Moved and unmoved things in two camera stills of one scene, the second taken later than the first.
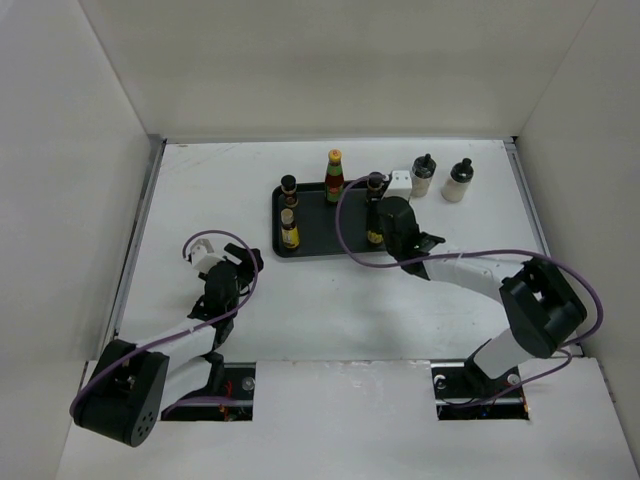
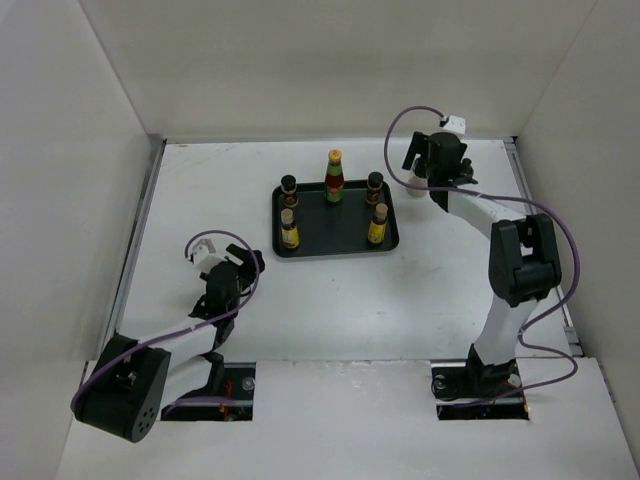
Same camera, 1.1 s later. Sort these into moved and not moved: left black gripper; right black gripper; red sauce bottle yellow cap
Moved: right black gripper
Not moved: left black gripper; red sauce bottle yellow cap
